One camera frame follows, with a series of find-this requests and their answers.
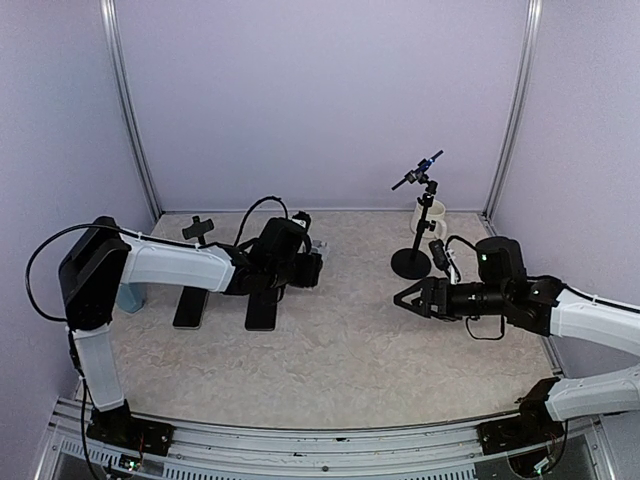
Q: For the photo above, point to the left aluminium frame post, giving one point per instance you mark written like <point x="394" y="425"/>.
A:
<point x="116" y="53"/>

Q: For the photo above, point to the white mug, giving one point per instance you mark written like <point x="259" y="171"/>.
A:
<point x="436" y="216"/>

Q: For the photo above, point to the white wedge phone stand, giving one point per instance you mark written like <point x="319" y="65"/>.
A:
<point x="320" y="248"/>

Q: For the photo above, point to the aluminium frame post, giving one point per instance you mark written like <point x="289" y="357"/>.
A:
<point x="517" y="107"/>
<point x="116" y="53"/>

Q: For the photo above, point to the black phone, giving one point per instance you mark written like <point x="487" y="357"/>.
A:
<point x="190" y="308"/>
<point x="261" y="312"/>

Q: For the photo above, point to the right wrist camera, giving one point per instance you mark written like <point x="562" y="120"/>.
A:
<point x="444" y="261"/>

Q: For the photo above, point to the right aluminium frame post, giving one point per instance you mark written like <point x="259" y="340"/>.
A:
<point x="517" y="107"/>

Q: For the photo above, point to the front aluminium rail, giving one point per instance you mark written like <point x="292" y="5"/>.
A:
<point x="198" y="450"/>

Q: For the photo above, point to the black tripod clamp stand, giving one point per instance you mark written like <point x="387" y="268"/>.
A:
<point x="411" y="263"/>

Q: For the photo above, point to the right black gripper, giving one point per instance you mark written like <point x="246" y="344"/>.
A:
<point x="435" y="286"/>

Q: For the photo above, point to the light blue mug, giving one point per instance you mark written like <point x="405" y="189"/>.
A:
<point x="131" y="297"/>

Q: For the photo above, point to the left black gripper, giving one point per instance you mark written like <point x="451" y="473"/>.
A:
<point x="310" y="275"/>

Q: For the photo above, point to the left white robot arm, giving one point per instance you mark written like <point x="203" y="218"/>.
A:
<point x="107" y="257"/>

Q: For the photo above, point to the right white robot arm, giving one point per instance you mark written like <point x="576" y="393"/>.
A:
<point x="546" y="306"/>

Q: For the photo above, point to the black round-base phone stand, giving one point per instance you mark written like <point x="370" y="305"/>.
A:
<point x="198" y="230"/>

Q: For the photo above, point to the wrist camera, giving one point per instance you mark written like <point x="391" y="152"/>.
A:
<point x="444" y="261"/>
<point x="302" y="222"/>

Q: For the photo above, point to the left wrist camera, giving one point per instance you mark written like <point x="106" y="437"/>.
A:
<point x="302" y="222"/>

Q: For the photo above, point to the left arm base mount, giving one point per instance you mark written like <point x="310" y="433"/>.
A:
<point x="133" y="433"/>

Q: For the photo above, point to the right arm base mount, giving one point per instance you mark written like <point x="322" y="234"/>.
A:
<point x="517" y="432"/>

